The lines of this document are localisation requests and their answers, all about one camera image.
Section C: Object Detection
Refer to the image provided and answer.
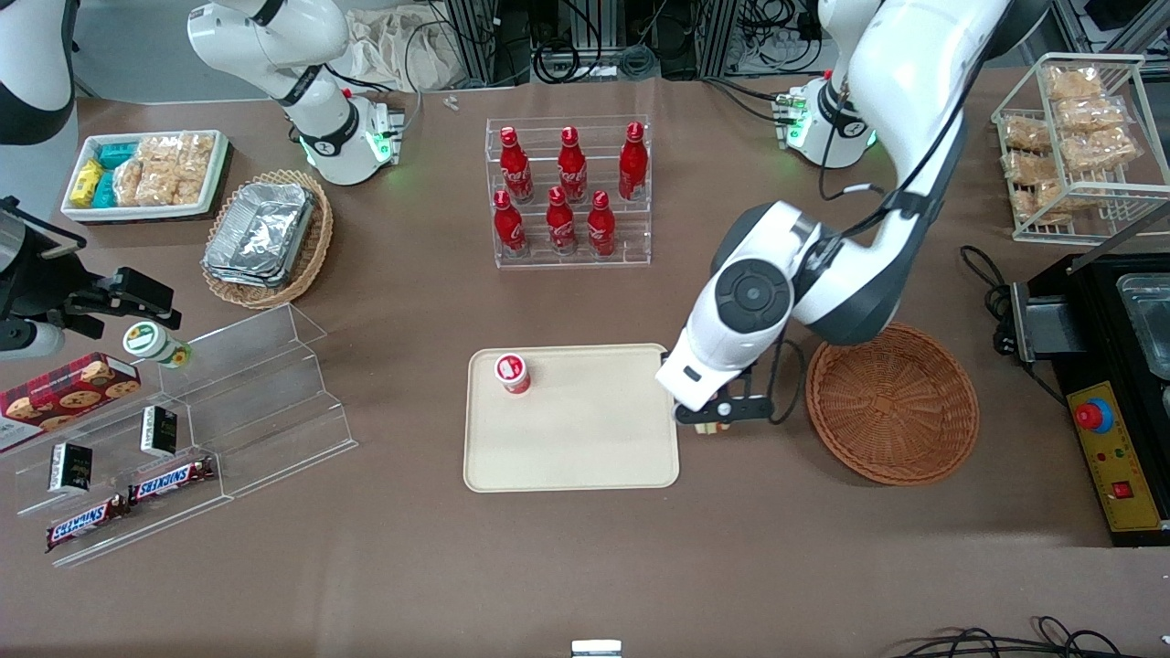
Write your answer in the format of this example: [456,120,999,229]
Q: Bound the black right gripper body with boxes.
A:
[0,199,103,337]

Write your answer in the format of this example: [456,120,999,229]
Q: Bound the cream plastic tray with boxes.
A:
[463,344,682,494]

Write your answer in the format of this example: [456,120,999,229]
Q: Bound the round brown wicker basket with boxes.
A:
[805,323,980,486]

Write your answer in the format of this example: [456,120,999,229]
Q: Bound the oval wicker basket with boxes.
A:
[201,169,335,311]

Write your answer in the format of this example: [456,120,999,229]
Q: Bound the green lidded white cup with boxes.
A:
[123,322,193,370]

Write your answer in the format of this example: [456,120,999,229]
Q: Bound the white rectangular snack bin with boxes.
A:
[60,130,230,226]

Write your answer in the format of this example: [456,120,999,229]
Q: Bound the red plaid cookie box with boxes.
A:
[0,353,143,454]

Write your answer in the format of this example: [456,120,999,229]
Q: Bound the yellow snack pack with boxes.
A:
[70,159,104,209]

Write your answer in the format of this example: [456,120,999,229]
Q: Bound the bagged rice cracker snack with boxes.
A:
[113,157,147,207]
[174,133,217,207]
[1056,96,1128,134]
[137,135,180,207]
[1003,151,1061,187]
[1013,181,1098,226]
[1044,64,1106,102]
[1060,126,1144,174]
[1001,114,1053,154]

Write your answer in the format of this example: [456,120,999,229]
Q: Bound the small black box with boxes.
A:
[48,442,94,497]
[140,406,179,459]

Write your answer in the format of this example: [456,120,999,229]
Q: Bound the stacked aluminium foil trays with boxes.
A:
[203,183,317,290]

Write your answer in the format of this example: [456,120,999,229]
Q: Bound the clear acrylic bottle rack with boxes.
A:
[484,114,654,270]

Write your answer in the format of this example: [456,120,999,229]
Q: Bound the clear acrylic stepped shelf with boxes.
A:
[0,303,359,569]

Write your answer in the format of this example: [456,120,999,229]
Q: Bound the red cola bottle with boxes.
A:
[557,126,590,205]
[493,189,528,260]
[546,186,579,257]
[498,126,536,205]
[618,122,650,203]
[586,189,618,259]

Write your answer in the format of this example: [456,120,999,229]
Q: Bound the snickers chocolate bar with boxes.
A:
[46,495,130,553]
[128,457,217,506]

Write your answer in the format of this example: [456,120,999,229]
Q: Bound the red lidded cup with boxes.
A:
[495,353,533,397]

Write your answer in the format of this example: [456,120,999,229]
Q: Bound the black box with metal plate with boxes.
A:
[1010,281,1089,364]

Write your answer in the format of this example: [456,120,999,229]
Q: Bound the beige cloth bag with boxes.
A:
[343,7,460,93]

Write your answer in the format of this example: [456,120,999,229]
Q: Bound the black fryer with yellow panel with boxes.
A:
[1028,251,1170,547]

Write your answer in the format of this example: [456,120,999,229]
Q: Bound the steel fryer pan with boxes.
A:
[1115,272,1170,381]

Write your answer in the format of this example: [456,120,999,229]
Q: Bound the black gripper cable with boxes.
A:
[766,338,809,427]

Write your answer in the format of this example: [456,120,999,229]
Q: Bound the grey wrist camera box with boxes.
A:
[0,318,67,360]

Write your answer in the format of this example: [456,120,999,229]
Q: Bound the black power cable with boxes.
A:
[960,245,1069,405]

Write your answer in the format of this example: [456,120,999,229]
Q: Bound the tangled black background cables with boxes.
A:
[535,0,661,81]

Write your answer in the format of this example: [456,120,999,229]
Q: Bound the black floor cables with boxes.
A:
[891,616,1170,658]

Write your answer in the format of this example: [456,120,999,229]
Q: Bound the white wire rack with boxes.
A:
[992,53,1170,246]

